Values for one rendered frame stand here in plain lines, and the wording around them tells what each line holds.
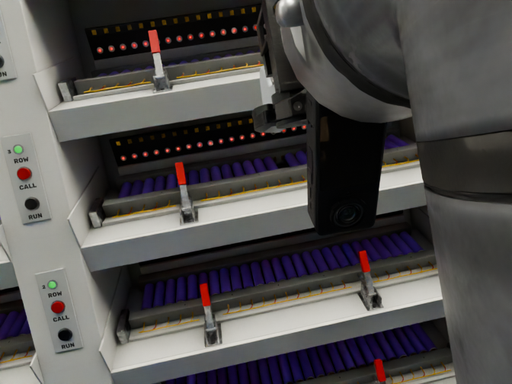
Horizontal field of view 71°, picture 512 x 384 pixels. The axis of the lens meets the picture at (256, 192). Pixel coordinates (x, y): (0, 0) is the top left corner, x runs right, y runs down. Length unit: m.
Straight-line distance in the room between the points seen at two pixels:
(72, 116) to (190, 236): 0.24
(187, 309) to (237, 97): 0.36
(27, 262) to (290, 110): 0.47
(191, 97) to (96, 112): 0.14
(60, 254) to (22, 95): 0.23
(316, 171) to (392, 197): 0.38
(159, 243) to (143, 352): 0.18
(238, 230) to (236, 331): 0.17
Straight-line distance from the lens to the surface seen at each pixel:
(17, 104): 0.60
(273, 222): 0.55
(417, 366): 0.80
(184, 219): 0.56
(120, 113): 0.56
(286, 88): 0.24
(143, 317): 0.66
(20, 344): 0.74
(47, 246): 0.60
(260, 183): 0.60
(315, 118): 0.22
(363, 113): 0.16
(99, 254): 0.58
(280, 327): 0.61
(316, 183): 0.24
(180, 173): 0.56
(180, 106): 0.54
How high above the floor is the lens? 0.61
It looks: 7 degrees down
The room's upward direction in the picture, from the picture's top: 10 degrees counter-clockwise
